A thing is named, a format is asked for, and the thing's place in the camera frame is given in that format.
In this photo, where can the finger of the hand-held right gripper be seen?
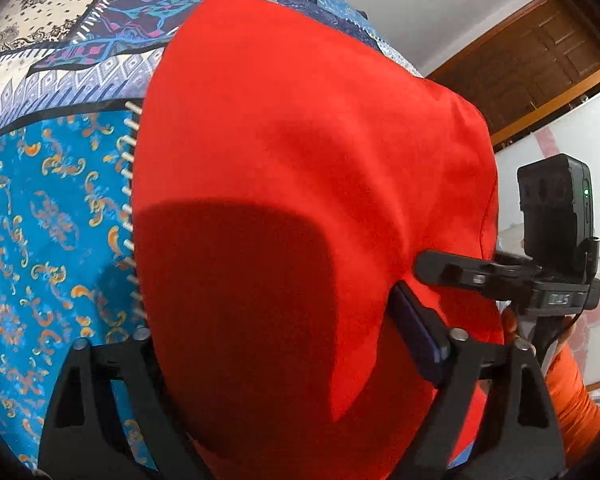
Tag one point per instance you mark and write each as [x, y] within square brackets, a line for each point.
[460, 270]

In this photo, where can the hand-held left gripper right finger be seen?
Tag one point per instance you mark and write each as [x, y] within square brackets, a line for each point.
[420, 330]

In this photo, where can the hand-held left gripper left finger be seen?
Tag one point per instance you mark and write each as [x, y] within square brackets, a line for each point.
[100, 365]

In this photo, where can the red garment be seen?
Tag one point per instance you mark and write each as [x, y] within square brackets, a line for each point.
[305, 160]

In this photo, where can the person's right forearm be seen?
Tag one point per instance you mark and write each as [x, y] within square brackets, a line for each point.
[570, 400]

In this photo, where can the person's right hand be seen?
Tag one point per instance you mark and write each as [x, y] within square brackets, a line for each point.
[509, 325]

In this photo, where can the frosted floral sliding door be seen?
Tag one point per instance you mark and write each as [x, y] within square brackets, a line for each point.
[555, 135]

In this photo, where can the brown panelled wooden door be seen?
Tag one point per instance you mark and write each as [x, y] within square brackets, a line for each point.
[530, 60]

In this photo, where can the blue patterned bedspread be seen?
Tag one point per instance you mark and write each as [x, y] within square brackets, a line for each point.
[45, 210]

